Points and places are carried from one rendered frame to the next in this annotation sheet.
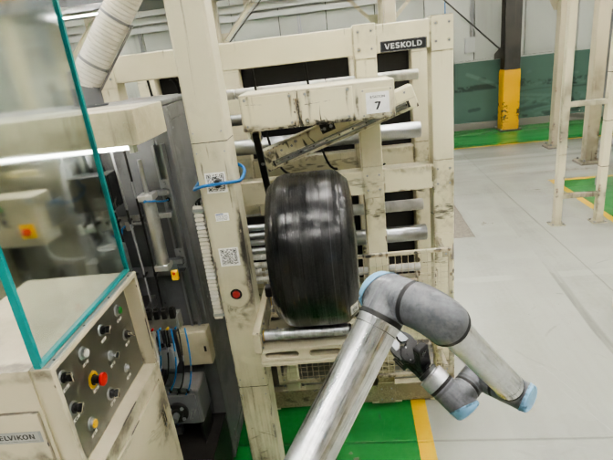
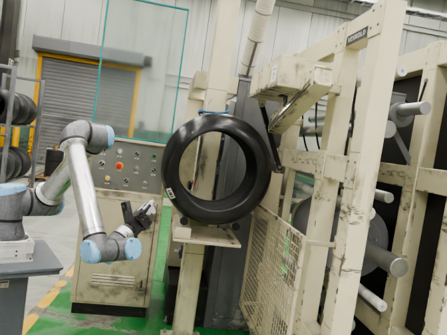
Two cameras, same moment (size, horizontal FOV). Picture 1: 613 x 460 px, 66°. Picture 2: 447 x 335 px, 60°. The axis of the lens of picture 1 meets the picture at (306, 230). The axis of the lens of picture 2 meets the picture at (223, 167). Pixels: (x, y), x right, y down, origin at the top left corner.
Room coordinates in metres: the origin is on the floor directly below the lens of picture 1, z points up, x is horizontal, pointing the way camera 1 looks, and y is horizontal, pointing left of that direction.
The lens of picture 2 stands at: (1.27, -2.13, 1.34)
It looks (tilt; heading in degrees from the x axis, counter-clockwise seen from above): 4 degrees down; 77
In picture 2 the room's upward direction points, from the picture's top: 8 degrees clockwise
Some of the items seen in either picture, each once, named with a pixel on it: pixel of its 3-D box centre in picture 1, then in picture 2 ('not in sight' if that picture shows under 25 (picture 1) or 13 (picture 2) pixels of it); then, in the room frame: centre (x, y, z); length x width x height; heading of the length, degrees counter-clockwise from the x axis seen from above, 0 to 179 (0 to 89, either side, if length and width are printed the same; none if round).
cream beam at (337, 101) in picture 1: (317, 103); (283, 82); (2.01, -0.11, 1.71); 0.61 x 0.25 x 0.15; 86
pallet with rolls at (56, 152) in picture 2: not in sight; (56, 163); (-0.32, 6.91, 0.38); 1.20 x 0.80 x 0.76; 91
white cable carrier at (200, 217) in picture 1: (211, 262); not in sight; (1.70, 0.38, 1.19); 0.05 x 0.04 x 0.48; 176
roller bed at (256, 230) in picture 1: (260, 249); (264, 193); (2.12, 0.23, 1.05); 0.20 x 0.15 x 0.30; 86
